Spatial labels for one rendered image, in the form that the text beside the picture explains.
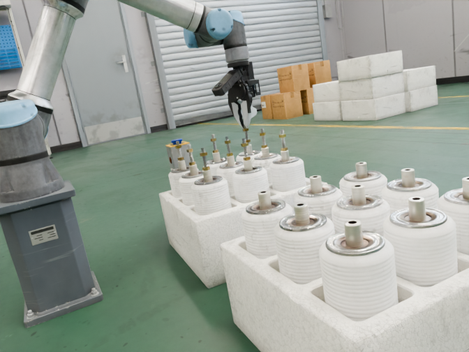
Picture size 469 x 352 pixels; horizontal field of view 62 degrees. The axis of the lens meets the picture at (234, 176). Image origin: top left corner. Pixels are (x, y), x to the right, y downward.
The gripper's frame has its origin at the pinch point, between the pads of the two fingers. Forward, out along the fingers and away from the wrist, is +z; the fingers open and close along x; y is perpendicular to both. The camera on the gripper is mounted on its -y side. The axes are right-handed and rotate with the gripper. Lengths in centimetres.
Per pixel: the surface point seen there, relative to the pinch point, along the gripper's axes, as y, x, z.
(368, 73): 231, 54, -6
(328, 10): 594, 272, -119
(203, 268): -40, -15, 30
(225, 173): -19.3, -7.2, 11.2
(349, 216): -43, -56, 11
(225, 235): -34.2, -18.3, 22.8
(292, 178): -12.0, -25.1, 14.1
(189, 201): -30.1, -1.8, 16.5
